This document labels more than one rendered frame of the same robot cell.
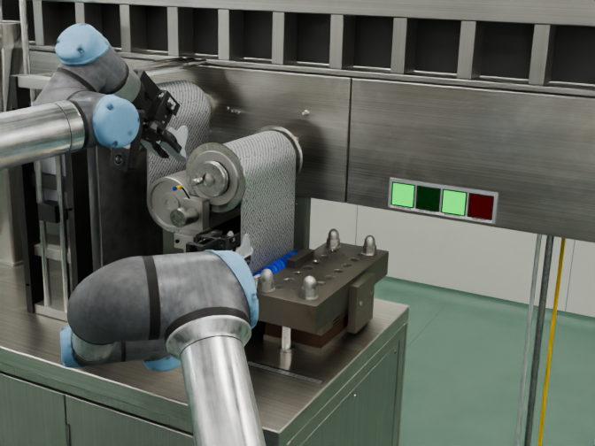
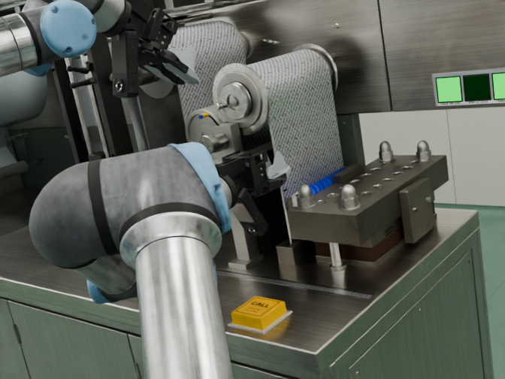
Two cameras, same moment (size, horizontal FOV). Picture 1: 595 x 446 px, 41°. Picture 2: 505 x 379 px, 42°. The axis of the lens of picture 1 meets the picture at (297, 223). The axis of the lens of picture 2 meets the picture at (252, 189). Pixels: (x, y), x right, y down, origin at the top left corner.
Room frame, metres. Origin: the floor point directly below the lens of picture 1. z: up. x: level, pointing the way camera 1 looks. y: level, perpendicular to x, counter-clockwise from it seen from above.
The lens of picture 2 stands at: (0.33, -0.17, 1.42)
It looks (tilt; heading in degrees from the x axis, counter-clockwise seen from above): 15 degrees down; 15
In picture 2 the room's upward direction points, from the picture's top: 11 degrees counter-clockwise
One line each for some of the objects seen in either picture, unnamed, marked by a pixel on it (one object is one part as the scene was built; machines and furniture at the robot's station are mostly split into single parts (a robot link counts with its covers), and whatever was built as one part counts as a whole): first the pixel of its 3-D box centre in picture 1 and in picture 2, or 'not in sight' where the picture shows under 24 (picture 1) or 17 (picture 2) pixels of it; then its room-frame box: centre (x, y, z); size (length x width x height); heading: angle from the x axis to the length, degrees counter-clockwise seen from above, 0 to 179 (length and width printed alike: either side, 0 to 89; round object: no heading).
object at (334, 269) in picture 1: (322, 281); (373, 194); (1.69, -0.06, 1.00); 0.40 x 0.16 x 0.06; 153
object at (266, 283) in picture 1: (266, 279); (305, 195); (1.56, 0.06, 1.05); 0.04 x 0.04 x 0.04
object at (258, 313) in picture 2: not in sight; (258, 312); (1.34, 0.14, 0.91); 0.07 x 0.07 x 0.02; 63
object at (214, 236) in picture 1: (210, 257); (238, 179); (1.49, 0.17, 1.12); 0.12 x 0.08 x 0.09; 153
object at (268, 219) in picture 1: (268, 230); (309, 148); (1.71, 0.06, 1.11); 0.23 x 0.01 x 0.18; 153
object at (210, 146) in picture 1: (215, 177); (240, 99); (1.62, 0.17, 1.25); 0.15 x 0.01 x 0.15; 63
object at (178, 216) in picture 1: (180, 217); (209, 144); (1.57, 0.24, 1.18); 0.04 x 0.02 x 0.04; 63
